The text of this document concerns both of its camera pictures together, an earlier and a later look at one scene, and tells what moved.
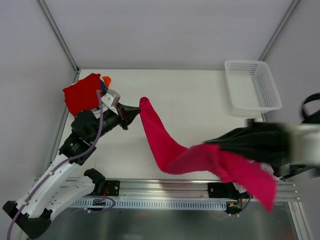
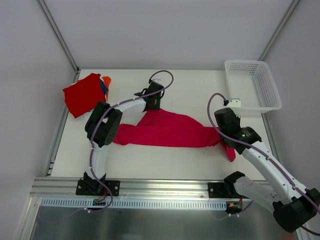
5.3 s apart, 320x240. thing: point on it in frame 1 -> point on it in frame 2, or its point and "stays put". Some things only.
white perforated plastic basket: [252, 90] stays put
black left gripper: [121, 116] -> [153, 100]
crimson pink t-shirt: [174, 158] -> [163, 128]
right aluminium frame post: [279, 30] stays put
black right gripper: [250, 142] -> [225, 141]
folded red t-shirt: [83, 95] stays put
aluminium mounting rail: [187, 189] stays put
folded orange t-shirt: [107, 80] stays put
